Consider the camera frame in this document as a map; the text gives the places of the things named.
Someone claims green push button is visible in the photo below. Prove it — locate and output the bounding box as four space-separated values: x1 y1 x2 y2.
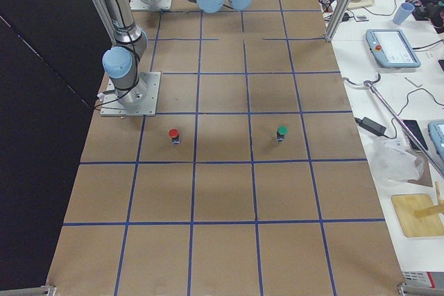
276 125 288 142

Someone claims red push button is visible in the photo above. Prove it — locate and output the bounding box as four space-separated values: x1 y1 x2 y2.
168 128 180 145

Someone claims light blue plastic cup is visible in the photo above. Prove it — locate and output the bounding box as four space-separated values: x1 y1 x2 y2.
392 2 415 25

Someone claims blue teach pendant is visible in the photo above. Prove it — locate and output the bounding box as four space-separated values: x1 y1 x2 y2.
365 29 421 69
427 120 444 161

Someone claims black power adapter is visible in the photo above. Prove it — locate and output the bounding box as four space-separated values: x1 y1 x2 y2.
358 117 386 137

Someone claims black smartphone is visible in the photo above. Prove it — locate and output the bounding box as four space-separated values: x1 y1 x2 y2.
402 119 428 152

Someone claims clear plastic bag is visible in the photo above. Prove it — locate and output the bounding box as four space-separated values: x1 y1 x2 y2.
364 138 425 186

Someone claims wooden cutting board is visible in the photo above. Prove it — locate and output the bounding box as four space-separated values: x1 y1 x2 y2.
391 193 443 238

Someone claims metal rod with handle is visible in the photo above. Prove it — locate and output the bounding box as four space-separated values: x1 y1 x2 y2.
343 73 443 178

